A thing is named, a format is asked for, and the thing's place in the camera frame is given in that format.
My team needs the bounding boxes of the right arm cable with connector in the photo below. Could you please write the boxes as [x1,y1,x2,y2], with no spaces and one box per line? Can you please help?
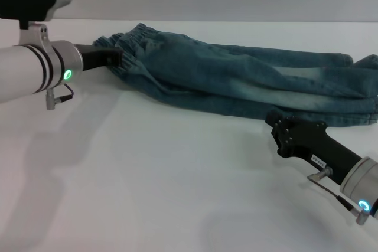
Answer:
[307,168,373,226]

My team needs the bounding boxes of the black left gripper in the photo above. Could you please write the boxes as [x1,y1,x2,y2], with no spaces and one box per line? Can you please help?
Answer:
[73,44,123,71]

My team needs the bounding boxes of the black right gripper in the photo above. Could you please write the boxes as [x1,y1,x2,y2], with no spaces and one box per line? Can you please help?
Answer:
[264,110,363,186]

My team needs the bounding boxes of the blue denim shorts with print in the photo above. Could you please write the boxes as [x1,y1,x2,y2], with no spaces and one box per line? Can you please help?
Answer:
[93,22,378,127]

